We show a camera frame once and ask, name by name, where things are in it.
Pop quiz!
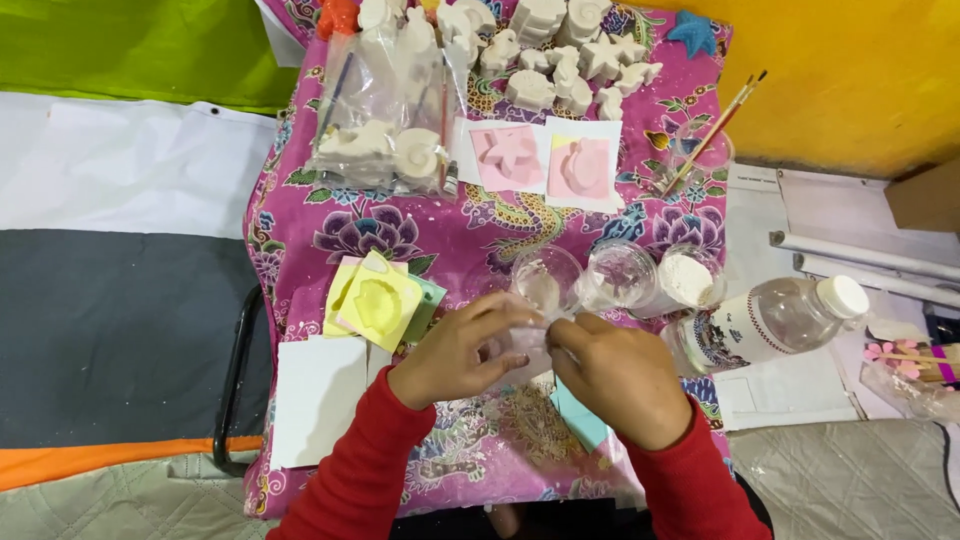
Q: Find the clear plastic water bottle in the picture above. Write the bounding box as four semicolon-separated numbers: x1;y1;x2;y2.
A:
659;274;872;378

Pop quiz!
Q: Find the teal paper piece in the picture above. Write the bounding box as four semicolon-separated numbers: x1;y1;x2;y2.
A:
550;375;611;453

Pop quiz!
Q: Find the group of white plaster figurines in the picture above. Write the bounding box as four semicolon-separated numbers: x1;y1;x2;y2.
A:
358;0;666;123

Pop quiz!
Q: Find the clear bag of plaster figures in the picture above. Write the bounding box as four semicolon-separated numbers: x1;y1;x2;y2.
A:
306;21;463;201

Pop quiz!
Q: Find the yellow paper square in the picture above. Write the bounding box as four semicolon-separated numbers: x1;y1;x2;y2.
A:
323;255;411;339

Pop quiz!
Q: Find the white tube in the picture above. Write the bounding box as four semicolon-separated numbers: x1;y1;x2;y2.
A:
792;252;960;310
768;229;960;284

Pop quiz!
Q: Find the empty clear plastic cup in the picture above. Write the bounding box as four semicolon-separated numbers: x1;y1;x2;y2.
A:
511;244;585;317
580;239;660;313

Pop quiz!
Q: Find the clear cup holding brushes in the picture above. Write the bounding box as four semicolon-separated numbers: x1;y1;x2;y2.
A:
651;122;735;198

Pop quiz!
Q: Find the person's right hand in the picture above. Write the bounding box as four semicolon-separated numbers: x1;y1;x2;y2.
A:
546;313;695;451

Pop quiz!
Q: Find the white board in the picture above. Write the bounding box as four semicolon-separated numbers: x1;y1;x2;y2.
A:
711;163;960;434

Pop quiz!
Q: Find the blue painted starfish figurine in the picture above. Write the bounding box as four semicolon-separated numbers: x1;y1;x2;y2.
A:
666;9;719;60

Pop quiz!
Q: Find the grey quilted mat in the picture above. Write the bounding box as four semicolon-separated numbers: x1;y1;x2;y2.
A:
0;418;960;540

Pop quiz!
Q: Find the cardboard box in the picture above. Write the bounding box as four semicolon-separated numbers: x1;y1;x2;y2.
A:
882;156;960;234

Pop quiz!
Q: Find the pink starfish mould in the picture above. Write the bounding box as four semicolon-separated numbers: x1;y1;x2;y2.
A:
469;123;546;193

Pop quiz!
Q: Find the green paper square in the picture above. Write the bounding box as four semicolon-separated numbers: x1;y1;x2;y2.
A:
403;273;449;347

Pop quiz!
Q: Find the large white paper sheet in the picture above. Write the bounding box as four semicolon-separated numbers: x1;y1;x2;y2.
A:
269;334;393;472

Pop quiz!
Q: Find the green fabric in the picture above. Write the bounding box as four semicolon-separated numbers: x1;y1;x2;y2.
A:
0;0;303;116

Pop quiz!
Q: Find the clear cup of white powder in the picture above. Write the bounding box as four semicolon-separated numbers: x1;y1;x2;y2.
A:
631;243;728;321

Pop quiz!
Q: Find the person's black clothing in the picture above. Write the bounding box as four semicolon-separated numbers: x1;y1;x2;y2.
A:
388;472;775;540

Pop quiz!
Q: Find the yellow shell mould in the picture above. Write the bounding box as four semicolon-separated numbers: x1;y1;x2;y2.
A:
336;250;426;354

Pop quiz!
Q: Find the white grey orange tarpaulin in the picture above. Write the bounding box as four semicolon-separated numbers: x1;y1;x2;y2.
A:
0;90;280;494

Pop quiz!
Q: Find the bundle of wooden sticks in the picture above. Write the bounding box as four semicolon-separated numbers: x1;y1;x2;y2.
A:
861;336;960;421

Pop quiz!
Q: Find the wooden paint brush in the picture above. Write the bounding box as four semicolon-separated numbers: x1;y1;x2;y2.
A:
663;72;757;195
663;69;769;198

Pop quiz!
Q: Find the orange painted figurine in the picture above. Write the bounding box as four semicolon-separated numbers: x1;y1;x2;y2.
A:
315;0;362;42

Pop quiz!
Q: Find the small clear plastic bag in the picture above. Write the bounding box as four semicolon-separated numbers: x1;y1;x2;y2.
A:
486;303;579;385

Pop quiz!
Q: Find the person's left hand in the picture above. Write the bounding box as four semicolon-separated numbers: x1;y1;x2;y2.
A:
386;291;543;412

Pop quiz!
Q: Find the pink floral tablecloth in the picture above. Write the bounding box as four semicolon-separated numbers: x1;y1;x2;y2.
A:
241;0;736;520

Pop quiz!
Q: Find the black metal frame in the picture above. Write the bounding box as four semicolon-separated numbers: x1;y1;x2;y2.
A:
212;282;266;478

